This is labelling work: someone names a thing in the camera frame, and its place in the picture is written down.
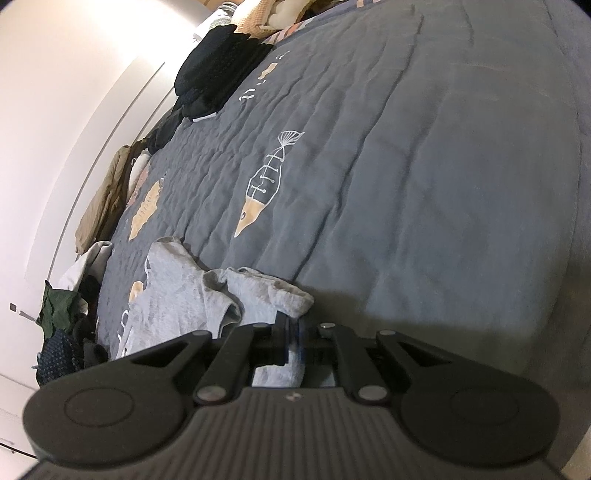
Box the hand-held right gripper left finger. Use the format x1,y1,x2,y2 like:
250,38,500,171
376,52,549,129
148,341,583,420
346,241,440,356
131,311,291,407

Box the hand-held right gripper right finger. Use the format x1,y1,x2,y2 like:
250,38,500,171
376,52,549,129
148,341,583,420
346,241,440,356
295,322,455,407

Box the grey t-shirt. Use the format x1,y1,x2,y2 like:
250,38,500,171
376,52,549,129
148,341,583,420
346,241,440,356
115,236,315,391

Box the folded brown and beige clothes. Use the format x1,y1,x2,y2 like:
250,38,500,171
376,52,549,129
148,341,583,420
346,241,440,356
75,144,139,256

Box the pile of dark clothes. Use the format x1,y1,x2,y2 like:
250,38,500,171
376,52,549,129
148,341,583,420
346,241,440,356
145,108,185,155

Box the stack of black folded clothes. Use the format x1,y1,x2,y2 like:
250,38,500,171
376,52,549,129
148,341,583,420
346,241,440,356
173,25,278,123

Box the black garment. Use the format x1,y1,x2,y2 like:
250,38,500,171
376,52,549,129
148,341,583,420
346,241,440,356
69,274,109,370

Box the grey quilted fish-print blanket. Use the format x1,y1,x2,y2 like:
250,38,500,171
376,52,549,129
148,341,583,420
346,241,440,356
95,0,591,416

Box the white folded garment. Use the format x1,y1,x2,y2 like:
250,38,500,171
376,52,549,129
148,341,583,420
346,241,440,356
58,240,114,296

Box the beige pink folded cloth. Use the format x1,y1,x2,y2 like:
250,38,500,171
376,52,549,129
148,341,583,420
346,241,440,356
127,154,151,208

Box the dark green garment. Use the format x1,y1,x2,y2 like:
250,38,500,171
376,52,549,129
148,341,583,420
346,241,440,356
37,281,81,342

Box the white bed headboard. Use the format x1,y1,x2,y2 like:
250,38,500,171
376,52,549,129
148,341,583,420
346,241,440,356
23,60,167,287

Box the white wardrobe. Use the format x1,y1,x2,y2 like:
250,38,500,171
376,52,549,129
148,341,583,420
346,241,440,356
0,374,38,457

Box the striped bed sheet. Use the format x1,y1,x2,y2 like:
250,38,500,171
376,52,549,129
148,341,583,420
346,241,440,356
268,0,370,47

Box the white fan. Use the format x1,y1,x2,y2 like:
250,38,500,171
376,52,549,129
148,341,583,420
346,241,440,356
196,0,241,38

